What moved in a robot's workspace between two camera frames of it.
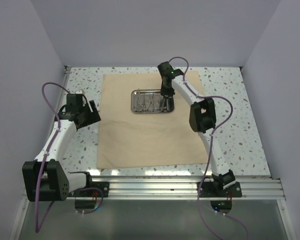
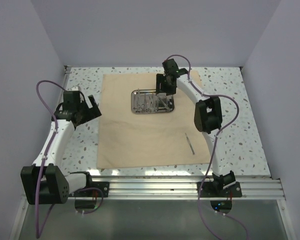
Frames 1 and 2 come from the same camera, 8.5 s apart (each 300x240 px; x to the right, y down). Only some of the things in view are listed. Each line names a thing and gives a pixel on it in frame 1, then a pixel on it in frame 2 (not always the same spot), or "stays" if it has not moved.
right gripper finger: [167, 105] -> [170, 89]
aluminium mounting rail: [179, 188] stays
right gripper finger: [162, 101] -> [161, 84]
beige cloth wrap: [126, 139] stays
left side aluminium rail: [61, 99] stays
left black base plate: [103, 186] stays
